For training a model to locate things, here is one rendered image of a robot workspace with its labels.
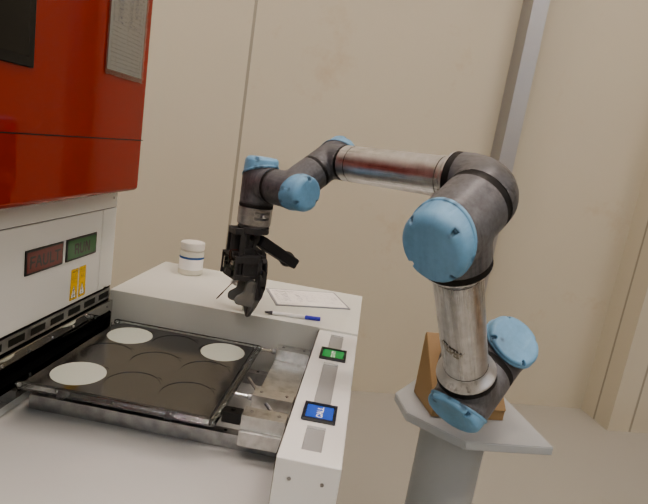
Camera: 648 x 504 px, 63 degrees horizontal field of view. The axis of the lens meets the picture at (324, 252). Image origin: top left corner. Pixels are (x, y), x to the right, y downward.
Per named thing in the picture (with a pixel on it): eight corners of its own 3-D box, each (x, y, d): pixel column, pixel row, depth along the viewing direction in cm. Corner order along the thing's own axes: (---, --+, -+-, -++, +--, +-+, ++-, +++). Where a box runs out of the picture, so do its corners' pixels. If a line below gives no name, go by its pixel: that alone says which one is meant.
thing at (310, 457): (262, 543, 77) (275, 456, 74) (310, 382, 131) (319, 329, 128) (326, 556, 76) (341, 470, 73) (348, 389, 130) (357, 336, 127)
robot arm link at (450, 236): (514, 397, 112) (513, 176, 79) (477, 451, 104) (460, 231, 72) (463, 373, 119) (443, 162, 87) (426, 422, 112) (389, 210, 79)
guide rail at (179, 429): (28, 408, 101) (29, 393, 101) (35, 403, 103) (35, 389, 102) (284, 459, 98) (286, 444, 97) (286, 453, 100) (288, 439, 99)
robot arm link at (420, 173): (542, 139, 85) (326, 123, 118) (509, 173, 79) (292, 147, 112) (545, 201, 91) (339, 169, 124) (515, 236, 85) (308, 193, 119)
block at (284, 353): (274, 360, 126) (276, 348, 125) (277, 354, 129) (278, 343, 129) (307, 366, 125) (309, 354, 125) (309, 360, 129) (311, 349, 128)
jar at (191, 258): (174, 273, 154) (177, 241, 152) (182, 268, 161) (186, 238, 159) (197, 277, 153) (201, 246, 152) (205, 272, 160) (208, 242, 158)
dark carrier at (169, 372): (24, 383, 95) (24, 380, 95) (116, 323, 129) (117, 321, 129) (209, 420, 93) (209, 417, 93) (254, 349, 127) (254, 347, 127)
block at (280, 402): (250, 407, 102) (252, 393, 102) (254, 399, 106) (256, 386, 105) (290, 415, 102) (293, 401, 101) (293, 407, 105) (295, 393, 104)
